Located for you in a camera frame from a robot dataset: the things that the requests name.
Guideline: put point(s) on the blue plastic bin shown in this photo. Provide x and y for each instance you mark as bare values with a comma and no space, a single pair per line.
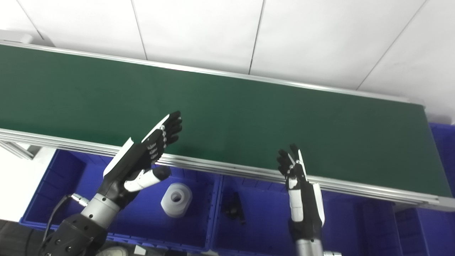
266,227
433,227
142,217

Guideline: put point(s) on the white round plastic part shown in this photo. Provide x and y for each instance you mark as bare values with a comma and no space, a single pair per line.
176,204

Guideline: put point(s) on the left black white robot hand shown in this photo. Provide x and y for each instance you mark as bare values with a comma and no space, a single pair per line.
133,160

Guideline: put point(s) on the black plastic part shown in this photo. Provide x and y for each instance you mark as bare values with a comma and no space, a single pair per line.
233,208

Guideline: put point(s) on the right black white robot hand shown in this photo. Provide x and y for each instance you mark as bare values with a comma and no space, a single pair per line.
307,209

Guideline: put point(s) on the green conveyor belt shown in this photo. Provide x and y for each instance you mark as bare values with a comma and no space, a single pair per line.
249,117

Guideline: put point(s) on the aluminium conveyor support leg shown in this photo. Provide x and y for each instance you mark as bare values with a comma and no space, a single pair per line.
17,149

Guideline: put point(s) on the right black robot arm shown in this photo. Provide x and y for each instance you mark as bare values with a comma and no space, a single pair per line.
309,248

